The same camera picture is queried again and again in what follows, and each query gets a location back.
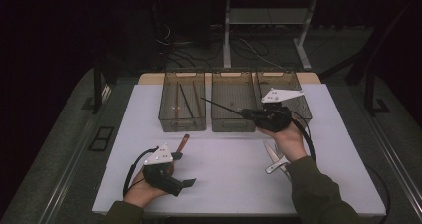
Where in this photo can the person's right hand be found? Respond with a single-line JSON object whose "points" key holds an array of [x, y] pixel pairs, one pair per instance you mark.
{"points": [[290, 142]]}

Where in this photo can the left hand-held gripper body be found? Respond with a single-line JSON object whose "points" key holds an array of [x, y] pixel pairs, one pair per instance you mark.
{"points": [[161, 180]]}

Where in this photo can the white ceramic spoon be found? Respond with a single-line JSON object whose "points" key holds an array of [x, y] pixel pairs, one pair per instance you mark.
{"points": [[273, 167]]}

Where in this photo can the black metal stand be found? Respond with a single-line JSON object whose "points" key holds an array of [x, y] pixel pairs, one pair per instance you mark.
{"points": [[370, 94], [97, 91]]}

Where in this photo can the brown wooden spoon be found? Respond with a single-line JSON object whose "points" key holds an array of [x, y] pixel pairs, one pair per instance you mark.
{"points": [[184, 141]]}

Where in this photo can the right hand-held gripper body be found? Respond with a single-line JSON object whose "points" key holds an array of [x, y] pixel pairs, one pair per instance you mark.
{"points": [[273, 117]]}

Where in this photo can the black rectangular floor frame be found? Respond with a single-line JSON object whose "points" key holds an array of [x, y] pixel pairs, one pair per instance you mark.
{"points": [[101, 138]]}

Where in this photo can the smoky transparent plastic bin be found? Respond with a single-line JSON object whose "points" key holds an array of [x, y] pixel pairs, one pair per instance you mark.
{"points": [[169, 101], [298, 108], [229, 94]]}

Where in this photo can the black chopstick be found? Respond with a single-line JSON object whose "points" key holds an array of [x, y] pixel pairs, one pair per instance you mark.
{"points": [[220, 105], [186, 101]]}

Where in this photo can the grey metal desk frame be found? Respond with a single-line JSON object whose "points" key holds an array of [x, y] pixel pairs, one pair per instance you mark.
{"points": [[226, 35]]}

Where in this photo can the metal floor rail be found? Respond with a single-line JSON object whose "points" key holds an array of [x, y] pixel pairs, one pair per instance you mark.
{"points": [[394, 157], [71, 171]]}

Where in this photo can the person's left hand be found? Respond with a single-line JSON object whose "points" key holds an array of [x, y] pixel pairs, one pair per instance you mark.
{"points": [[141, 192]]}

